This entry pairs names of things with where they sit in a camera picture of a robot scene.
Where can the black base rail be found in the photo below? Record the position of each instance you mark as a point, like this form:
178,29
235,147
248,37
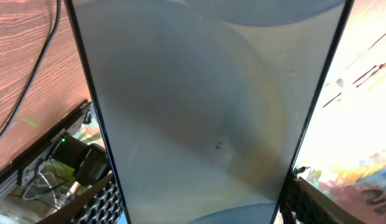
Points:
23,169

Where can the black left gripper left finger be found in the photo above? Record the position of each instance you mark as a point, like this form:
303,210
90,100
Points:
100,204

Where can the blue screen smartphone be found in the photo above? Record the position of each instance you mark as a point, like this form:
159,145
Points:
203,104

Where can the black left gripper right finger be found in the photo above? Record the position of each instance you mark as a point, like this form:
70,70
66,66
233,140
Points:
300,202

